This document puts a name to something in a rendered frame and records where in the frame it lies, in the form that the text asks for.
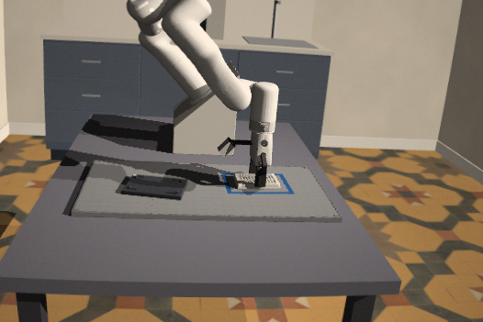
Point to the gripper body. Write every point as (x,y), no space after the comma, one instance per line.
(261,142)

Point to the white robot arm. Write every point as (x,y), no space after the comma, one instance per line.
(201,69)

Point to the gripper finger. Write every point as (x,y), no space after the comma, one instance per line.
(252,168)
(260,176)

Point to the blue tape outline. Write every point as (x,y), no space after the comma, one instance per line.
(281,176)

